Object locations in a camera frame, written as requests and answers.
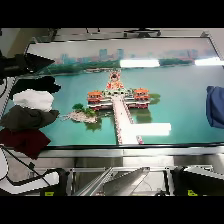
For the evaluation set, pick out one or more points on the blue T-shirt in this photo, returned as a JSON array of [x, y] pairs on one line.
[[216, 106]]

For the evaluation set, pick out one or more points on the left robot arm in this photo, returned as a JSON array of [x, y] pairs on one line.
[[20, 187]]

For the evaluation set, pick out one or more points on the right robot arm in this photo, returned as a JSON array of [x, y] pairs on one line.
[[200, 183]]

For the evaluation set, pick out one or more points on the black garment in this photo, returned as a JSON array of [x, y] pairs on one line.
[[40, 84]]

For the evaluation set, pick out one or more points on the white garment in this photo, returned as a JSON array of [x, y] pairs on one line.
[[35, 100]]

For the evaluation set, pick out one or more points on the dark grey garment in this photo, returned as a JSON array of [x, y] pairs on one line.
[[26, 118]]

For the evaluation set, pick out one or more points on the dark red garment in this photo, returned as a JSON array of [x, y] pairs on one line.
[[25, 141]]

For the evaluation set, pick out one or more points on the silver frame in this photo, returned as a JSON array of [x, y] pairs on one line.
[[133, 152]]

